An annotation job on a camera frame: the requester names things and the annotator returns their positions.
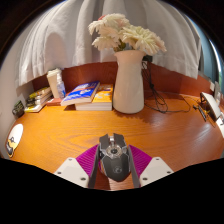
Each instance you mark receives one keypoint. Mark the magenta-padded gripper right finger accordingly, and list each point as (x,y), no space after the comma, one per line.
(155,170)

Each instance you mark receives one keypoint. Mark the black book white lettering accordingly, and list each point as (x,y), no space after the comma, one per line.
(38,98)

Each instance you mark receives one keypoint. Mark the dark green mug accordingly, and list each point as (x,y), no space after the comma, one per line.
(18,109)

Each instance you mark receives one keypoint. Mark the white flower bouquet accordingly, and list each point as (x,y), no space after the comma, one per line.
(126,33)

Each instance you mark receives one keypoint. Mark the dark teal window curtain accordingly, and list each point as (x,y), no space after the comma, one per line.
(210,56)

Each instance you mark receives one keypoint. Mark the white paper sheet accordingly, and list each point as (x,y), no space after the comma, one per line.
(220,125)

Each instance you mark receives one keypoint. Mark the black pen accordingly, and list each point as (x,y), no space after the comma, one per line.
(201,113)

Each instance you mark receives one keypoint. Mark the orange yellow cover book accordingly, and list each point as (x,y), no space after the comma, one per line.
(103,96)

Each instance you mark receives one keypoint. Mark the white ceramic jug vase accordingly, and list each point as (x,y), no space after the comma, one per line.
(129,83)

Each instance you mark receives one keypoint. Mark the white laptop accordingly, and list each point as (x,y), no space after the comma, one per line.
(211,105)

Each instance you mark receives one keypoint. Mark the grey black computer mouse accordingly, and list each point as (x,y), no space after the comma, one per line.
(115,160)

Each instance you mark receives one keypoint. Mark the flat red book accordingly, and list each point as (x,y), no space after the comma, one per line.
(53,101)

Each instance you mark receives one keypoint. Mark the white yellow black mouse pad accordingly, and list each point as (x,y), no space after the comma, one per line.
(13,140)

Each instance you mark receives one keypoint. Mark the cream lidded tumbler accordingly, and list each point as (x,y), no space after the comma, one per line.
(53,81)

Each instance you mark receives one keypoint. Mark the white pleated curtain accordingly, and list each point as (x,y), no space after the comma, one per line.
(66,33)

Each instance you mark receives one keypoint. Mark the black book yellow lettering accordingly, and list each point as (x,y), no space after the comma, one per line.
(37,102)

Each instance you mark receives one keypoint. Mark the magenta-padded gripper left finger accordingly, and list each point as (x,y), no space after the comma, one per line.
(71,170)

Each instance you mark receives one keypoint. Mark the blue cover book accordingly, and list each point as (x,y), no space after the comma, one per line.
(81,93)

